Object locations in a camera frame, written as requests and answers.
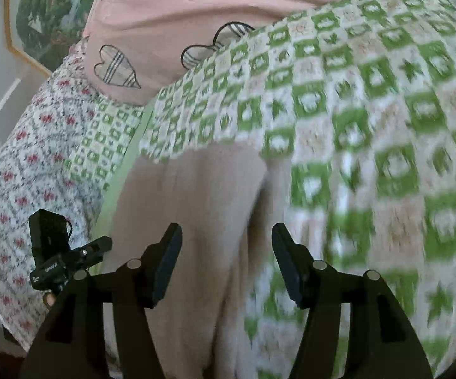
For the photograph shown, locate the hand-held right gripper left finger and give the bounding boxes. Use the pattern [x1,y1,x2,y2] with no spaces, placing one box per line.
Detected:
[19,223,183,379]

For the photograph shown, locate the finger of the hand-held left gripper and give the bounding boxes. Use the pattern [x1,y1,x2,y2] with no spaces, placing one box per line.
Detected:
[70,236,113,274]

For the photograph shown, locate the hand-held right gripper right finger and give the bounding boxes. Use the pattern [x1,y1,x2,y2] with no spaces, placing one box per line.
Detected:
[271,223,436,379]

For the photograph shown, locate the beige knitted sweater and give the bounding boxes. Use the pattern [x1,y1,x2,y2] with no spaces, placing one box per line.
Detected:
[101,142,292,379]

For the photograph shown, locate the floral bedsheet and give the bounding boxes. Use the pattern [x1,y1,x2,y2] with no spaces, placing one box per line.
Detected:
[0,41,144,354]

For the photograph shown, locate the green checkered pillow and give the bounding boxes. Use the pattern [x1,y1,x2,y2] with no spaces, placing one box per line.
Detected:
[64,98,150,193]

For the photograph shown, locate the green checkered blanket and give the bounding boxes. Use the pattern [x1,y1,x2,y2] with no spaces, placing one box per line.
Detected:
[94,0,456,379]

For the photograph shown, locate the pink heart print quilt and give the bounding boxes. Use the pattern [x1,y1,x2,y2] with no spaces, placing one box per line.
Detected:
[81,0,450,107]

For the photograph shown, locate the framed landscape wall picture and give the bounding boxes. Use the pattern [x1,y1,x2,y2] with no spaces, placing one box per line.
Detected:
[5,0,111,76]

